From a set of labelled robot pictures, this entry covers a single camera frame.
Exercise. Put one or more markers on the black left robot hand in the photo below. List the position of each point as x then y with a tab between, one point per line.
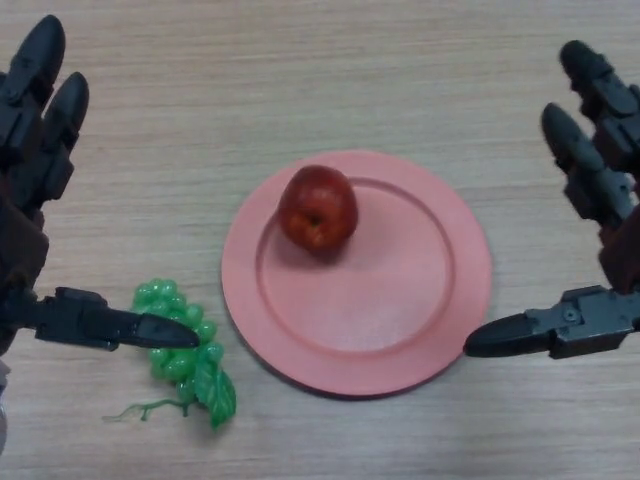
25	150

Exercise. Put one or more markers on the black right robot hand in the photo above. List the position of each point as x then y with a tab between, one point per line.
615	190

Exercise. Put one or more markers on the red apple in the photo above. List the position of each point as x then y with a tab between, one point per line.
320	210

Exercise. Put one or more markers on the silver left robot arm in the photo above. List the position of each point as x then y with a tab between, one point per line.
3	425

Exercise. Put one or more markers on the pink round plate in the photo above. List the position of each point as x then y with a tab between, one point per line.
360	310

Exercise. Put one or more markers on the green plastic grape bunch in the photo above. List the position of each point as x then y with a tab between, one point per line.
215	395

